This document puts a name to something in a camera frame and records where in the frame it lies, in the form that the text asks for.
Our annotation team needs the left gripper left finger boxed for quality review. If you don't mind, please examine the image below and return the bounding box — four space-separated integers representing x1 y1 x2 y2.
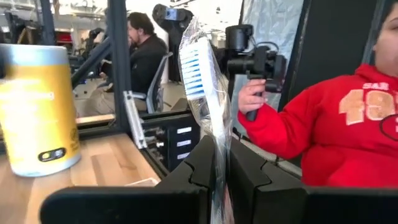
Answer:
39 135 217 224

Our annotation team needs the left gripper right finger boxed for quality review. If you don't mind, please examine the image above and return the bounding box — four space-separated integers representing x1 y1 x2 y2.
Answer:
228 136 398 224

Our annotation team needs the clear plastic bag pile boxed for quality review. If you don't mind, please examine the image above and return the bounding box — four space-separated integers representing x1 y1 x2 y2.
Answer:
178 16 234 224

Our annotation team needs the yellow canister with white lid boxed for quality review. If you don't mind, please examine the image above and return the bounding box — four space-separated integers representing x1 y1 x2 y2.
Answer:
0 43 82 178

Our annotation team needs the white card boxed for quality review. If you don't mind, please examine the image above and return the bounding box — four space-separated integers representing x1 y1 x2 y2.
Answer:
126 177 160 187

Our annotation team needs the black box with white labels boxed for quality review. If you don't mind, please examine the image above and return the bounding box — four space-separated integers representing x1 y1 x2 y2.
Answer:
141 113 201 174

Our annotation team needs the person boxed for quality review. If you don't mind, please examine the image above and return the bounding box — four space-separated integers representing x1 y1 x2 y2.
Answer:
238 0 398 189
74 11 169 118

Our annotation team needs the person's right hand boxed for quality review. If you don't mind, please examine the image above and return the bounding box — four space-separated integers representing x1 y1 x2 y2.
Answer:
238 78 268 115

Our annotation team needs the grey office chair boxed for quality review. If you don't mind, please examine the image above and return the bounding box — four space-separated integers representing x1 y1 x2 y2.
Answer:
133 52 174 114

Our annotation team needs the silver metal bracket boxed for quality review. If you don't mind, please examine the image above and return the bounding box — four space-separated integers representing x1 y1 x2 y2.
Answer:
123 90 147 150

